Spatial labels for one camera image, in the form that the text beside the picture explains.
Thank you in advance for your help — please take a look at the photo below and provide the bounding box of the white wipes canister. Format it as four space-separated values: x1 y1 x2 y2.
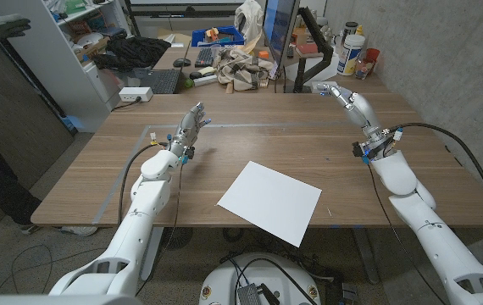
336 33 367 77

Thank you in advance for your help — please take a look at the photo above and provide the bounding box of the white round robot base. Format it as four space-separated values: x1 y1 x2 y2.
198 252 323 305

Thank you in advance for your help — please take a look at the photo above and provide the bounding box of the white paper sheet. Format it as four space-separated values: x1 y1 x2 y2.
216 160 323 249

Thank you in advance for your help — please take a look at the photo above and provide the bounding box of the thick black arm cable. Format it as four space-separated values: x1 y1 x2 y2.
117 141 170 226
386 121 483 240

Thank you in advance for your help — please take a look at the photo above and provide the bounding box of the black jacket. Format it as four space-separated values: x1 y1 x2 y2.
92 36 173 73

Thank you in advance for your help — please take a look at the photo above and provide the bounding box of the white plastic bag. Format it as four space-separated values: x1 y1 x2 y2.
233 0 265 44

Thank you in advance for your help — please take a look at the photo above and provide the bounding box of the small black keyboard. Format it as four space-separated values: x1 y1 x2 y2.
193 46 219 69

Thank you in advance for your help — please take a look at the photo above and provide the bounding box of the black laptop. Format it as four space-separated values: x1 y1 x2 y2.
130 40 193 96

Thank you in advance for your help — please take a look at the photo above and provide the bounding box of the flat computer monitor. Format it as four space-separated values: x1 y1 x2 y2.
262 0 302 80

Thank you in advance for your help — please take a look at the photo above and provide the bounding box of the white shoe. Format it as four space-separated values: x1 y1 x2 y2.
58 225 99 238

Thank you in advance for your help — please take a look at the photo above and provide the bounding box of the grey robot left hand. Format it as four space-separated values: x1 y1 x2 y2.
168 101 213 158

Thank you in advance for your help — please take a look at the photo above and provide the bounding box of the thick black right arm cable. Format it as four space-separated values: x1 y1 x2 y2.
386 121 483 240

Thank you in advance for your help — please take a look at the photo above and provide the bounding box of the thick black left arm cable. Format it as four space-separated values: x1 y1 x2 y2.
117 141 170 226

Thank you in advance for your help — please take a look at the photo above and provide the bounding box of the grey heatsink module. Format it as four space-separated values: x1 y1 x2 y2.
236 283 264 305

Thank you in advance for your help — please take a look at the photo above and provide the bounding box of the white rectangular device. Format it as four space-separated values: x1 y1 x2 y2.
192 75 219 88

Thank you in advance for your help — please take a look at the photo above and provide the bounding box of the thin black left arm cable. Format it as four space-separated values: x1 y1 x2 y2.
135 162 186 297

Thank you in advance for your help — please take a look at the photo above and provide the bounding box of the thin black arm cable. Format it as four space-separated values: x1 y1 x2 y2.
135 162 186 297
365 162 448 305

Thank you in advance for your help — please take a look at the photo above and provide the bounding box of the white flat box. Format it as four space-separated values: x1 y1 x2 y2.
309 80 340 95

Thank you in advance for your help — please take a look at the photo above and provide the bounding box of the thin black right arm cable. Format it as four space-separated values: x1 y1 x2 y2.
365 162 448 305

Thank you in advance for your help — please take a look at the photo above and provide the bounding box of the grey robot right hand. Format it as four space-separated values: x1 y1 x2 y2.
316 82 389 143

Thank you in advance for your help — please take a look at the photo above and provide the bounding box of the white shelf unit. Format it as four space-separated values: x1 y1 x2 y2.
0 0 133 134

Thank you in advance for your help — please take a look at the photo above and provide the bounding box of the beige plaid cloth bag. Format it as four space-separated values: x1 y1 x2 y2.
212 47 275 92

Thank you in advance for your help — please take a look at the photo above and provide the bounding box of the person's grey gloved hand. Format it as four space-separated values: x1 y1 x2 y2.
0 5 32 42

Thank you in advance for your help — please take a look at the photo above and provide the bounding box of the dark lidded bottle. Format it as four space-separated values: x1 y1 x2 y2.
341 20 359 44

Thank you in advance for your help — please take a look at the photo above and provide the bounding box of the red cup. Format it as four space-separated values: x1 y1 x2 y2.
364 47 381 74

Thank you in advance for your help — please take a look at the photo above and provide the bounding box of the blue plastic bin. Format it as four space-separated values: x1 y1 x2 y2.
190 25 247 48

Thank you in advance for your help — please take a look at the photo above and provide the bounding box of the grey table leg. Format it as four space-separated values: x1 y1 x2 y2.
139 225 164 281
351 225 382 286

